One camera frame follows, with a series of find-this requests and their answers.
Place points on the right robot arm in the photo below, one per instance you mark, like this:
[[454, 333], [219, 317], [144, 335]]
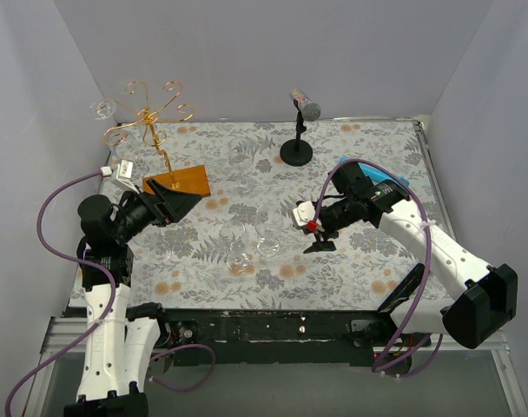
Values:
[[459, 294]]

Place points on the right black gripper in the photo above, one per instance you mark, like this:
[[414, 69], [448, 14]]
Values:
[[318, 224]]

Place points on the blue cylinder toy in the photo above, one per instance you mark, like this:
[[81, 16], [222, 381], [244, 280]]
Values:
[[375, 174]]

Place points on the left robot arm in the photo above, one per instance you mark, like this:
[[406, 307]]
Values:
[[118, 348]]

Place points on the glitter microphone on stand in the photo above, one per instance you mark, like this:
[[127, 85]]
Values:
[[310, 110]]

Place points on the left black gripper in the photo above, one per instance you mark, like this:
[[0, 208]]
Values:
[[161, 207]]

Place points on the gold wire wine glass rack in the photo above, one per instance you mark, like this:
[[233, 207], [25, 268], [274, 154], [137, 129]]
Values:
[[191, 179]]

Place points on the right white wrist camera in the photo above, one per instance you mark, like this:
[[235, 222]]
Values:
[[305, 220]]

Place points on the floral tablecloth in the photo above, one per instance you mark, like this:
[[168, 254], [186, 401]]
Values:
[[359, 274]]

